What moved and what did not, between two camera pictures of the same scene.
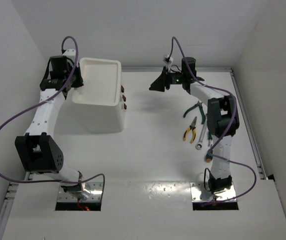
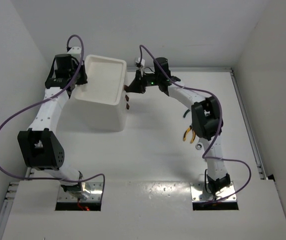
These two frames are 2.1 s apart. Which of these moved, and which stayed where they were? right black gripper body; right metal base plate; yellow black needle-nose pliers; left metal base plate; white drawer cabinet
Moved: right black gripper body
Stayed: white drawer cabinet; yellow black needle-nose pliers; left metal base plate; right metal base plate
